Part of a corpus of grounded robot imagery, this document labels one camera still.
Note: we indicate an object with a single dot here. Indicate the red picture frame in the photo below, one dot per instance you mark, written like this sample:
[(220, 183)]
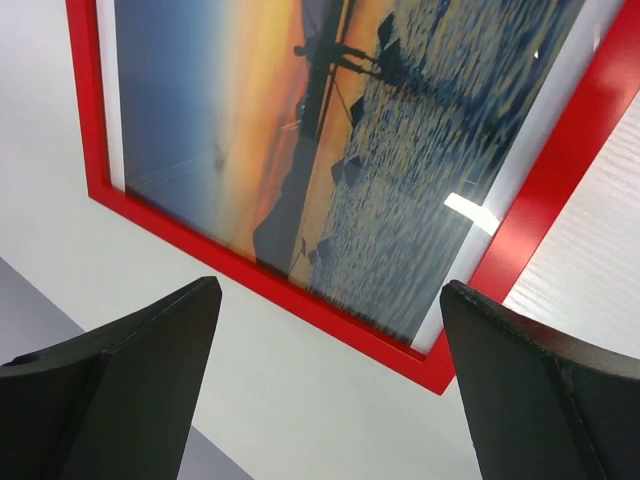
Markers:
[(599, 101)]

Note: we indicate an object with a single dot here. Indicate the sunset photo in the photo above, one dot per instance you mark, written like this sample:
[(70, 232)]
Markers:
[(321, 140)]

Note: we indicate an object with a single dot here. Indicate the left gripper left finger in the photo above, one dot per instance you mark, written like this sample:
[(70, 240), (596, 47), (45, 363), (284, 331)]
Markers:
[(116, 402)]

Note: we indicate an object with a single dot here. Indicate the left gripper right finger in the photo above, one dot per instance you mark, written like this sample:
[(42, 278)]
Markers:
[(539, 403)]

